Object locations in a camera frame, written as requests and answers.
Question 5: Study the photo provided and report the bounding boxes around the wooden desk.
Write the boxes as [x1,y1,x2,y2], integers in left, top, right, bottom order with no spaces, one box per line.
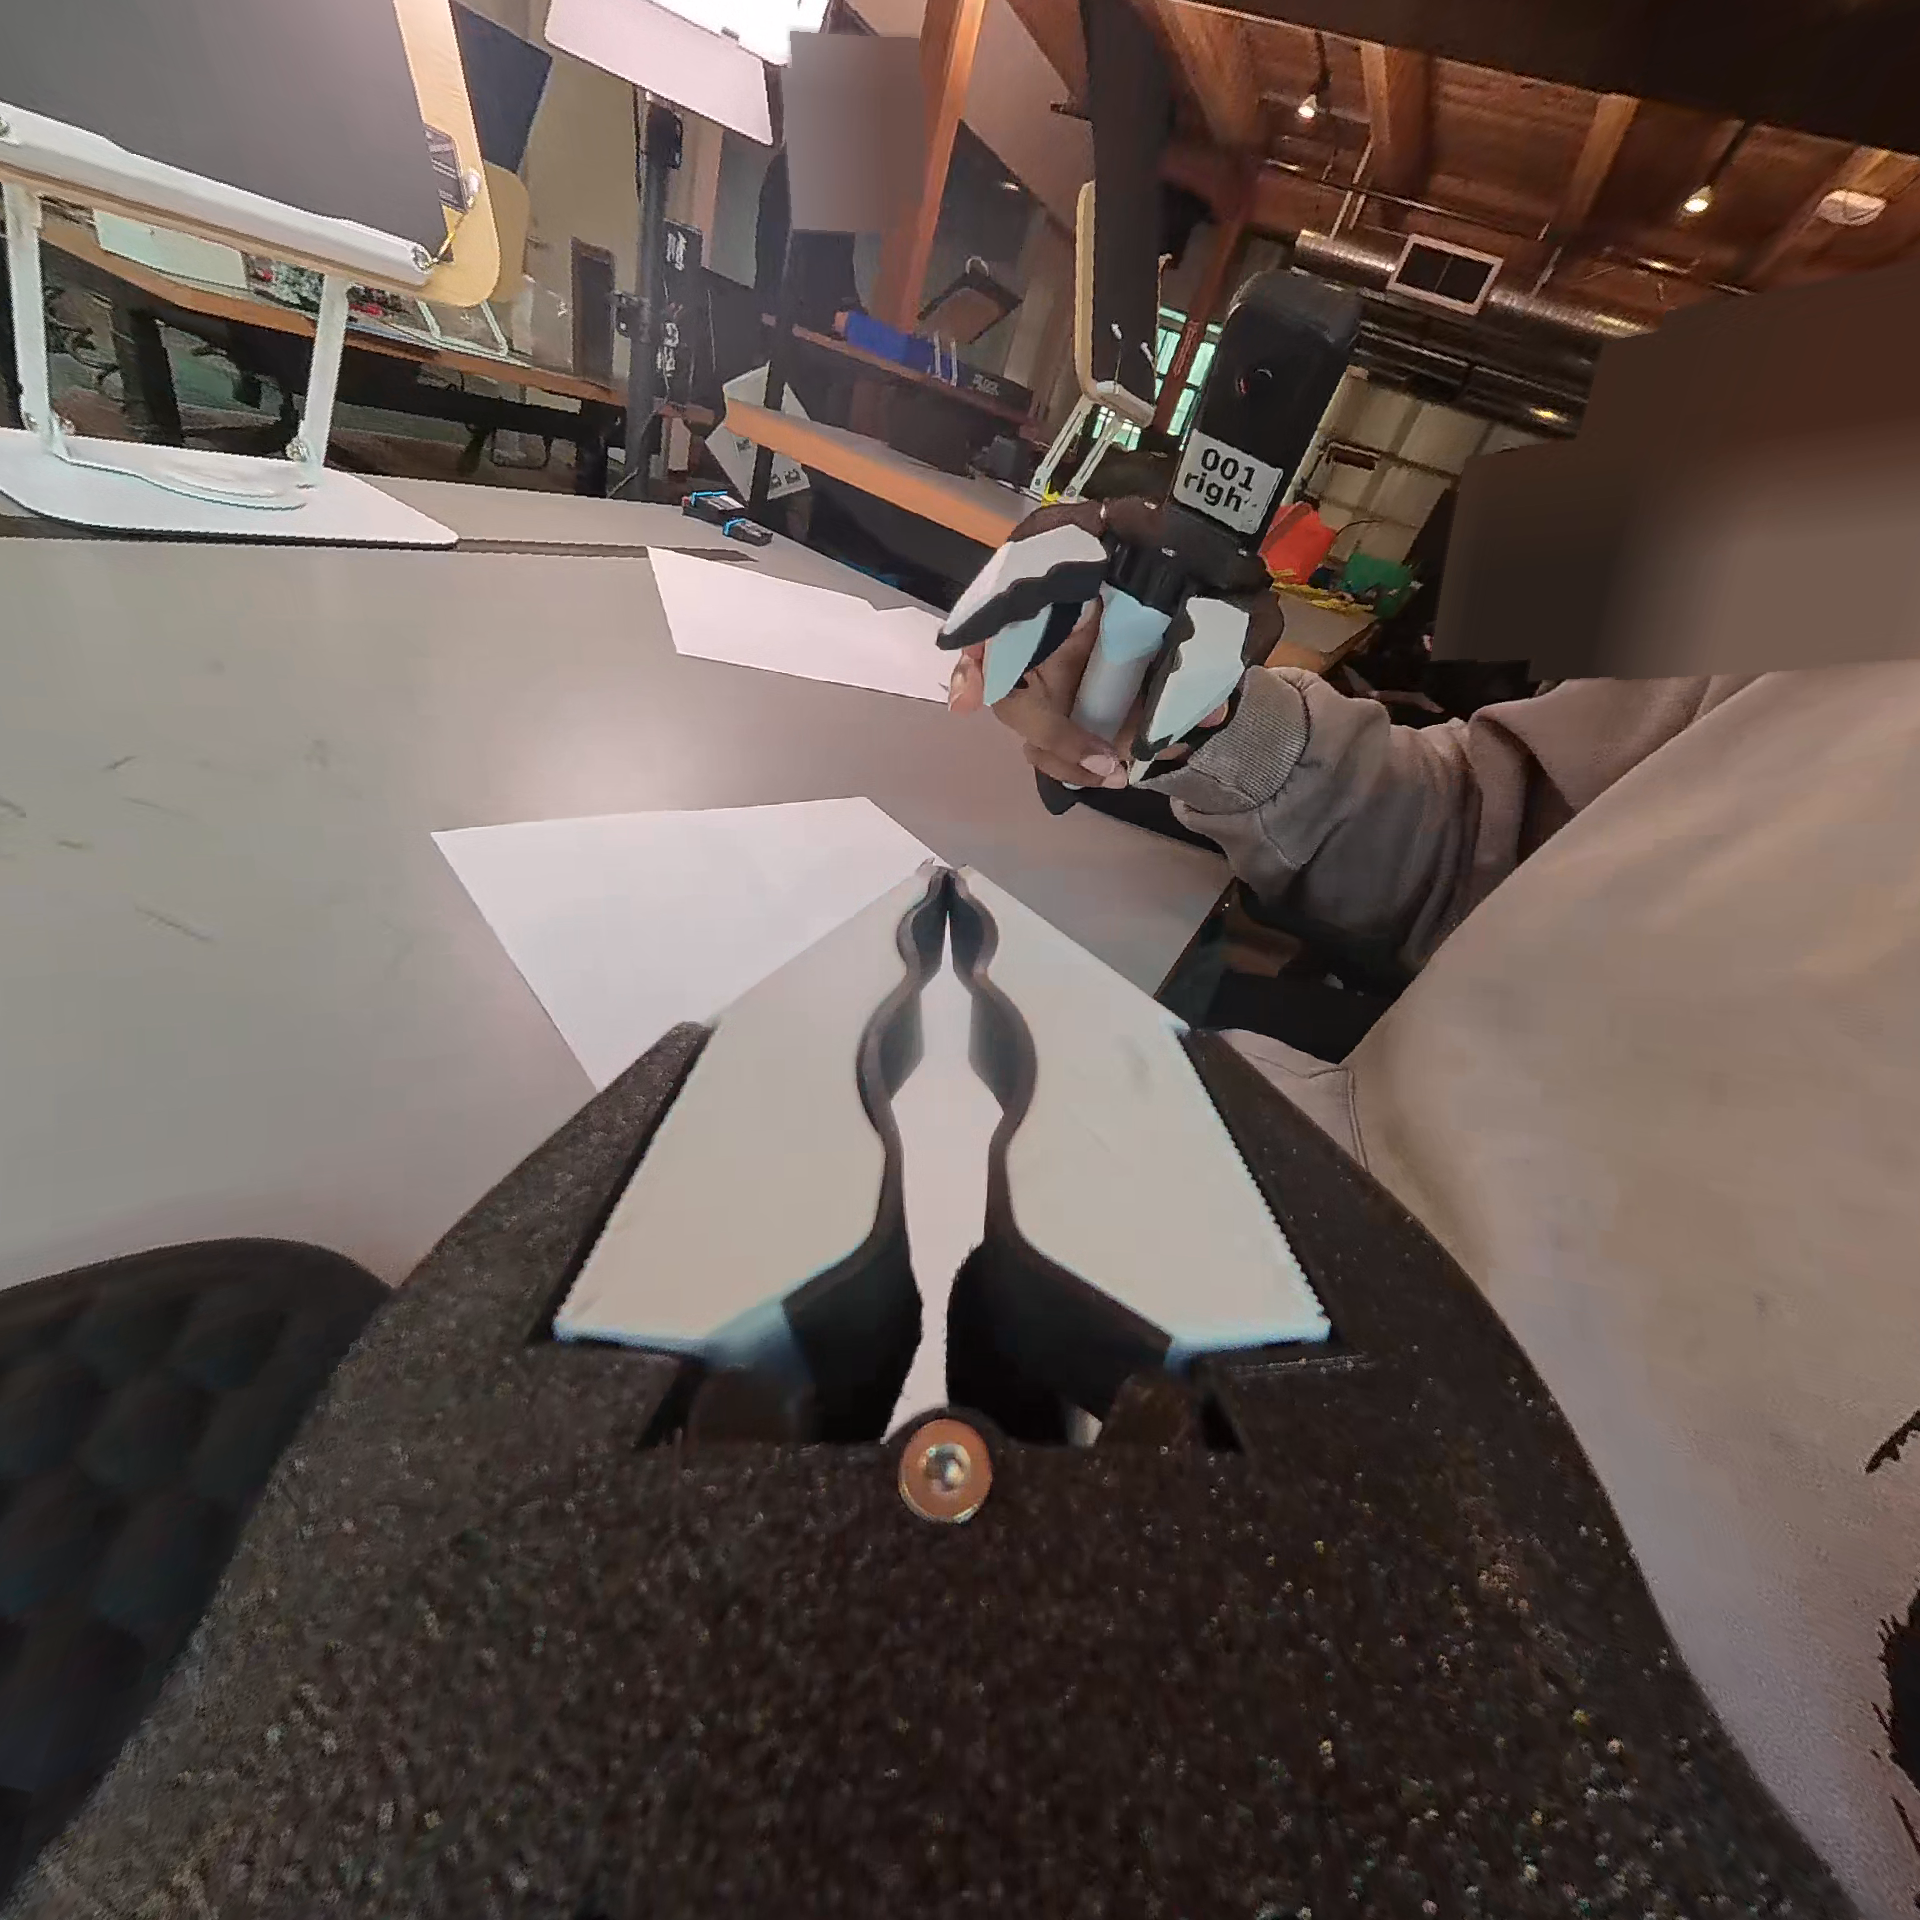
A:
[714,396,1048,548]

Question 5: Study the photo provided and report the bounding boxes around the white paper sheet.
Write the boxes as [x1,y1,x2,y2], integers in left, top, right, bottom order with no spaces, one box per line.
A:
[647,540,966,703]
[435,798,1200,1444]

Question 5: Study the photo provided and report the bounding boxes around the white air vent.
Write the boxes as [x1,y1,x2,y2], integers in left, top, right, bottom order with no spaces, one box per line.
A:
[1382,229,1505,311]

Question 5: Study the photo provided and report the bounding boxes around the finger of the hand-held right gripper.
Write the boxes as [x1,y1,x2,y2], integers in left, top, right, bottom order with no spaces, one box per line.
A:
[1127,585,1254,781]
[937,515,1114,710]

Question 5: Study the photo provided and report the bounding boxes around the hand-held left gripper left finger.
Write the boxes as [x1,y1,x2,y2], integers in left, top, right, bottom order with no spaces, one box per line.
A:
[548,863,952,1444]

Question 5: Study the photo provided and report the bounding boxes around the beige printed hoodie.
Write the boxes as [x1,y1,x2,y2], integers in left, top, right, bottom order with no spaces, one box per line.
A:
[1233,666,1920,1920]

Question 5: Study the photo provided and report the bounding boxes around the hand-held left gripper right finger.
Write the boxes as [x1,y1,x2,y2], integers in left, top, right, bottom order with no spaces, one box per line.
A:
[952,863,1337,1444]

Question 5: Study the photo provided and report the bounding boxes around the black laptop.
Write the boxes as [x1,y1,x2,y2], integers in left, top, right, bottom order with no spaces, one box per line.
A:
[0,0,539,311]

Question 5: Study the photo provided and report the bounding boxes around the person's right hand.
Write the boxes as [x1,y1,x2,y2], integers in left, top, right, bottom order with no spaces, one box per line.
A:
[952,642,1160,798]

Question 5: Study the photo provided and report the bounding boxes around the grey desk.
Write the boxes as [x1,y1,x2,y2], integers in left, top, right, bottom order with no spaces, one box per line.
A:
[0,472,1254,1293]

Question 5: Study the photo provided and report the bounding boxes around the white laptop stand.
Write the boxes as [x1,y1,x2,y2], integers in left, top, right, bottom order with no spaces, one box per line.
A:
[0,104,457,548]

